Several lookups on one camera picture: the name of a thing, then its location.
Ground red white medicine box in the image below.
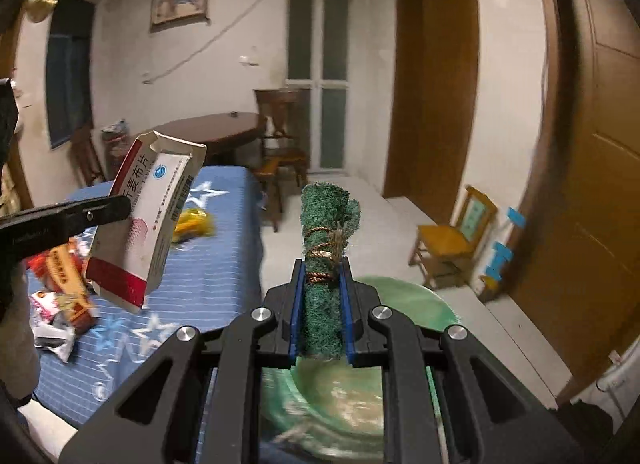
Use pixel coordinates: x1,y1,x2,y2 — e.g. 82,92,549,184
86,130,206,313

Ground green scouring pad roll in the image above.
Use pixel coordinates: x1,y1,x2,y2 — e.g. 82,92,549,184
300,182,361,359

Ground green lined trash bin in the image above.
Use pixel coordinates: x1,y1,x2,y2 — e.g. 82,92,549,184
258,274,460,462

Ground gloved left hand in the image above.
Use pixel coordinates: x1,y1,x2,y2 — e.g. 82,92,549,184
1,262,40,403

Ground orange snack box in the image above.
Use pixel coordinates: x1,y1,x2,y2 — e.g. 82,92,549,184
26,237,99,336

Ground crumpled white wrapper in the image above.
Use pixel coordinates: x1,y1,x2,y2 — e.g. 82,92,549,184
29,289,75,364

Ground near brown wooden door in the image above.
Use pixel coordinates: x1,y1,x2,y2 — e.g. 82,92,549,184
506,0,639,403

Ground brown wooden door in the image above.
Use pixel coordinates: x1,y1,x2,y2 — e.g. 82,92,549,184
506,0,639,403
383,0,480,223

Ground yellow plastic wrapper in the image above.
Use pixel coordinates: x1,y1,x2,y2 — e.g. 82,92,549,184
171,208,215,244

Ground small yellow wooden chair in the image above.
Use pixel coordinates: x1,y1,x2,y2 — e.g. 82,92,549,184
408,184,498,289

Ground dark window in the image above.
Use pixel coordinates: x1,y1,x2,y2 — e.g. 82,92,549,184
46,0,96,149

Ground dark round wooden table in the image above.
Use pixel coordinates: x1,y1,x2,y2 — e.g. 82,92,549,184
154,112,266,166

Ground dark wooden chair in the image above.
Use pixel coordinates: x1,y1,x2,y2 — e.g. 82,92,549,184
253,88,309,232

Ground glass double door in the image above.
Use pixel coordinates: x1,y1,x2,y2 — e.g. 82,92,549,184
286,0,352,171

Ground gold wall clock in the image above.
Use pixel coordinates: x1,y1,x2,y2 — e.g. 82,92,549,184
25,0,58,24

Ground framed wall picture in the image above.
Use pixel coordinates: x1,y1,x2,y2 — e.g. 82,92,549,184
150,0,209,34

